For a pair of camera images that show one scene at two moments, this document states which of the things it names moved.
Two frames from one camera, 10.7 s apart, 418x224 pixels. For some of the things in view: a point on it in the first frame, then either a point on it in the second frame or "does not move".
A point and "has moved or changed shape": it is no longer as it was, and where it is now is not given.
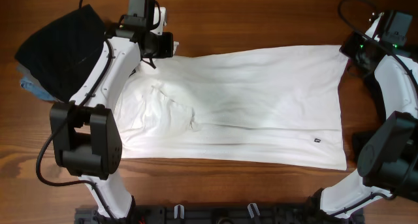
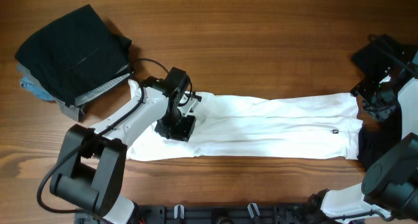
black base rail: [228, 213] does not move
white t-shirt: [278, 106] has moved or changed shape
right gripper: [350, 47] to [364, 88]
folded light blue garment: [37, 89] does not move
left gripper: [167, 49] to [184, 133]
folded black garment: [59, 54] does not move
